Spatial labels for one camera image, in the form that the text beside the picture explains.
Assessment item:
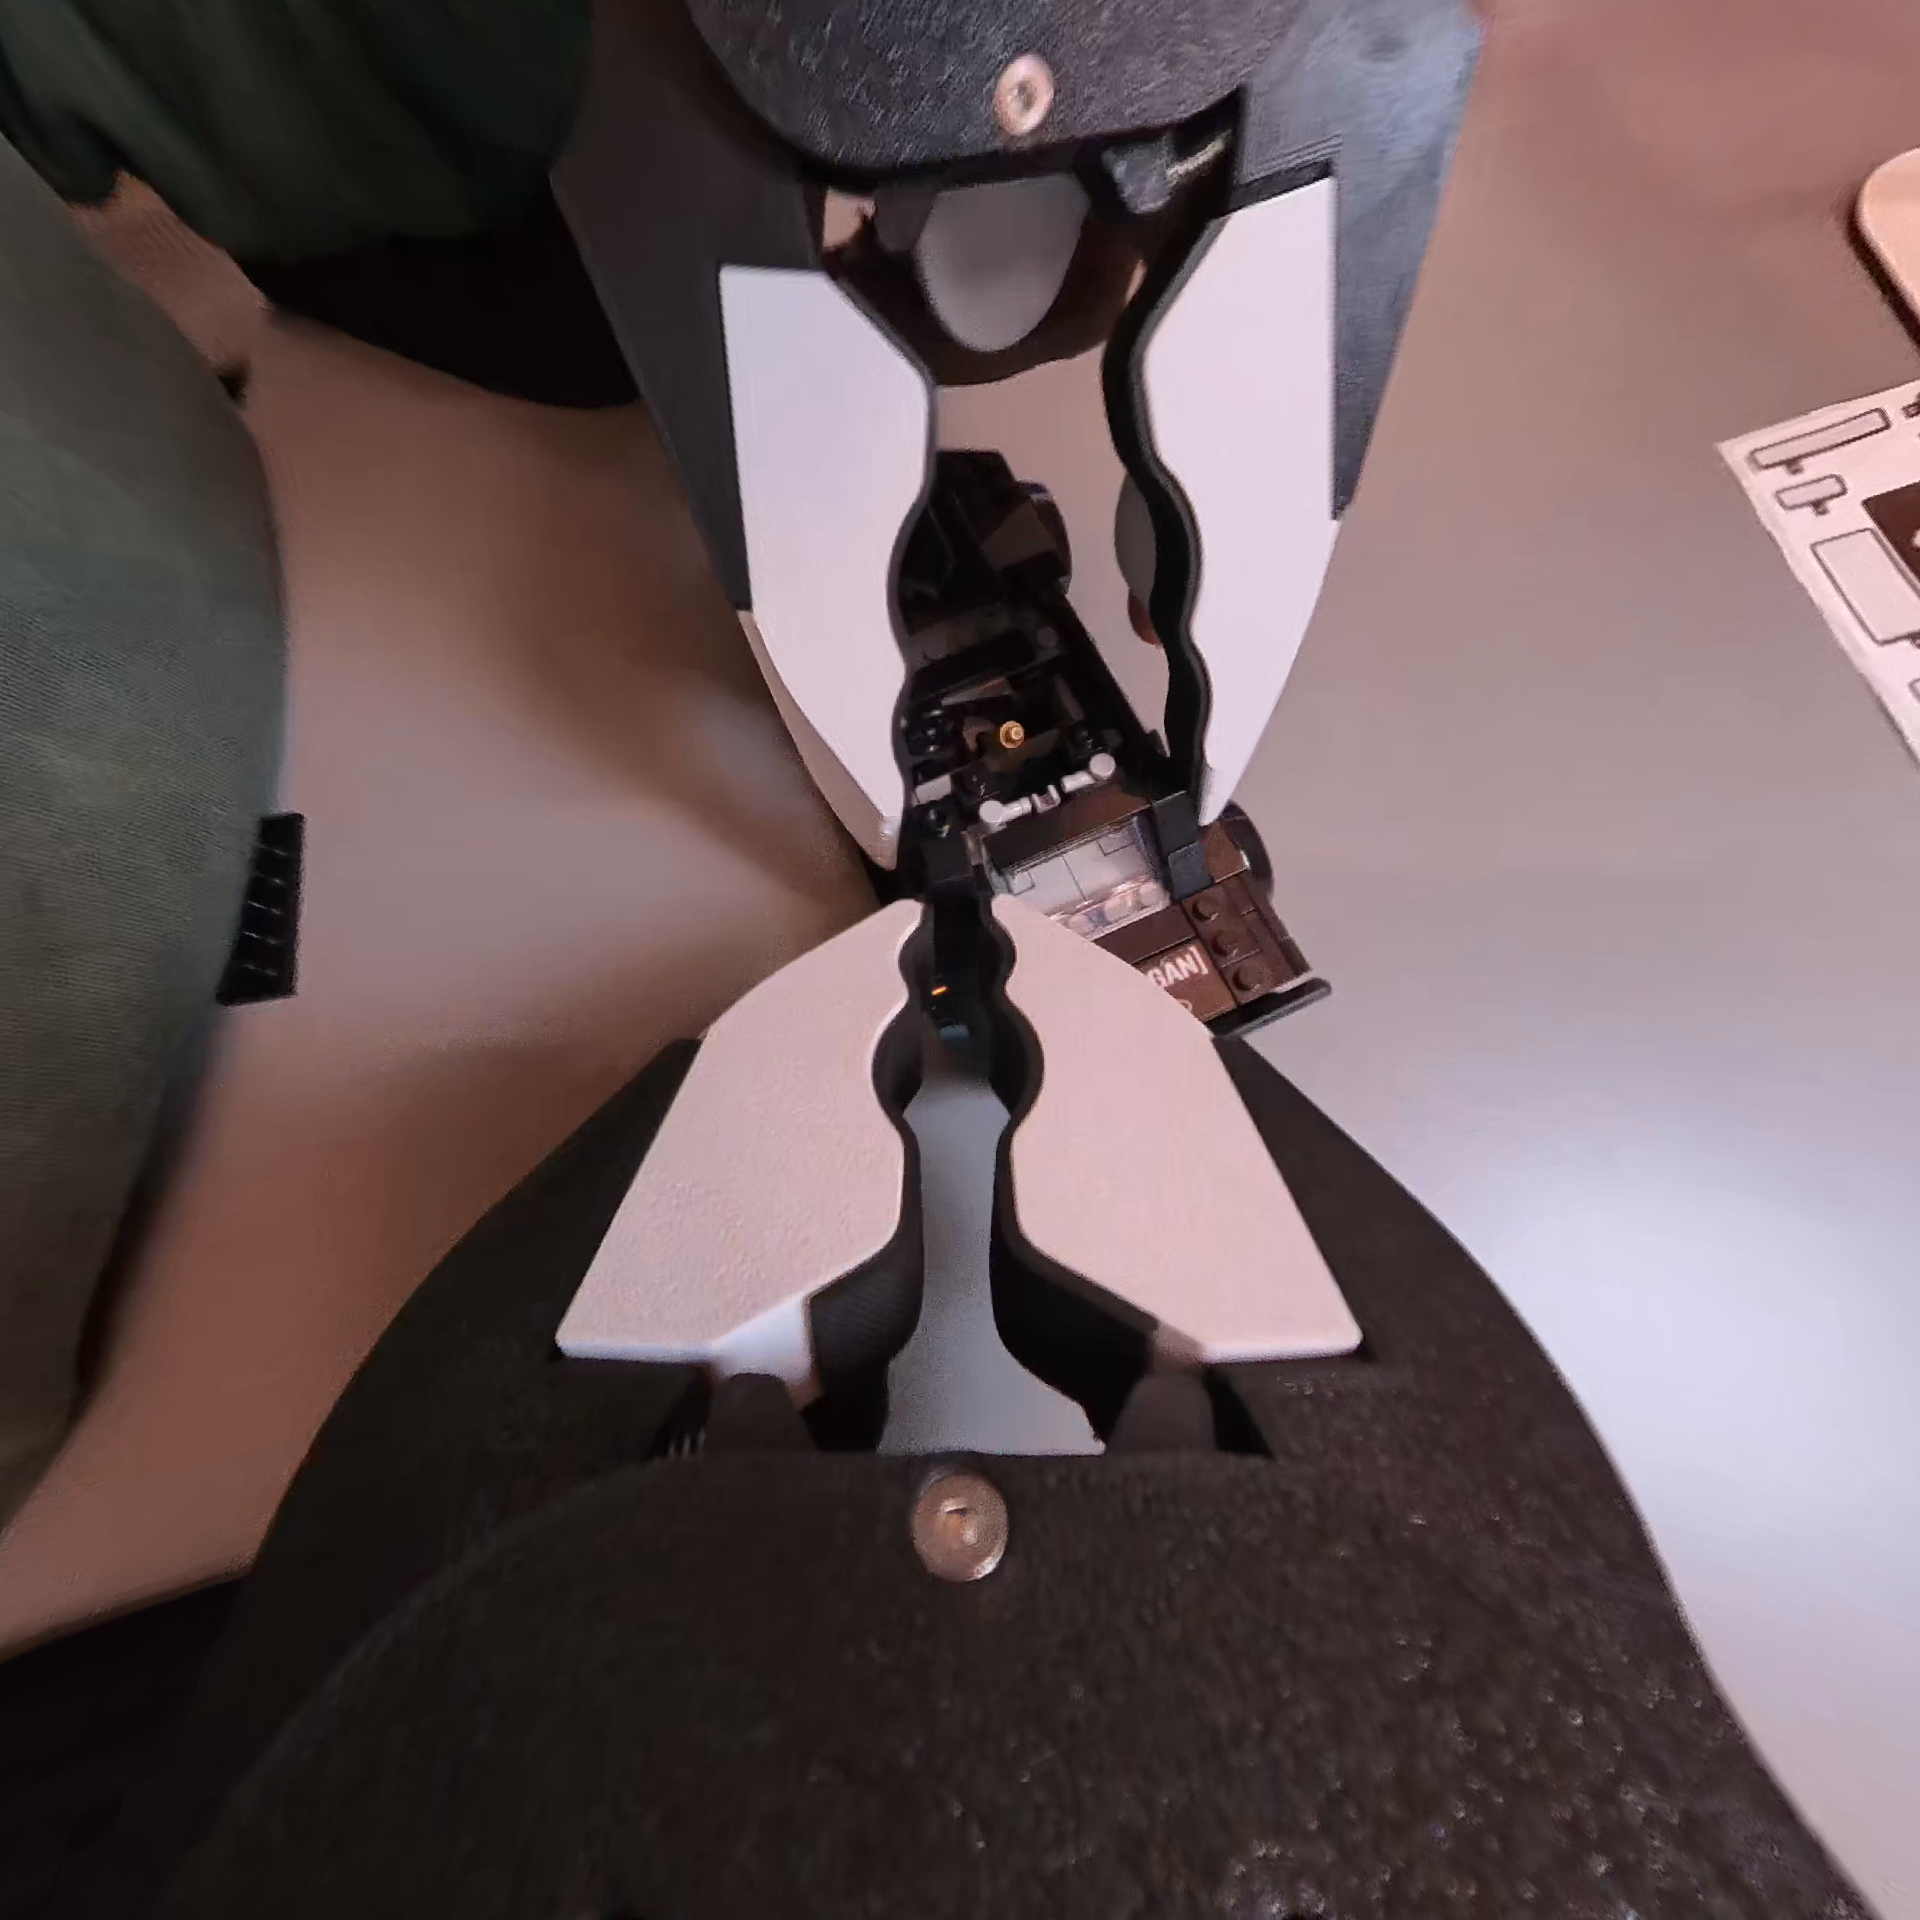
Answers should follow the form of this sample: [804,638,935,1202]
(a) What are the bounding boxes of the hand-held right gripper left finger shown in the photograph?
[562,901,927,1412]

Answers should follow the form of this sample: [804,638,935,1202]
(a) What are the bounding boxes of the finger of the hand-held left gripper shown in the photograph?
[1112,180,1337,812]
[721,264,935,872]

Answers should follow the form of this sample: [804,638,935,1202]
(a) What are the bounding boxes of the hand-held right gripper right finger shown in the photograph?
[992,901,1367,1442]

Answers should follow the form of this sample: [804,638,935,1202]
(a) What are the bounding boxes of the sticker sheet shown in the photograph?
[1716,384,1920,768]

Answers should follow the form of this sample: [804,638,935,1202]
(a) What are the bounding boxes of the black lego car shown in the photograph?
[897,450,1331,1038]

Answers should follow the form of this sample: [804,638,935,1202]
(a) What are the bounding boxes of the white booklet stand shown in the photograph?
[1857,150,1920,331]

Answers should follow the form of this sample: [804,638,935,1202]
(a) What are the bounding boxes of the black ridged strip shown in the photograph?
[218,812,310,1008]

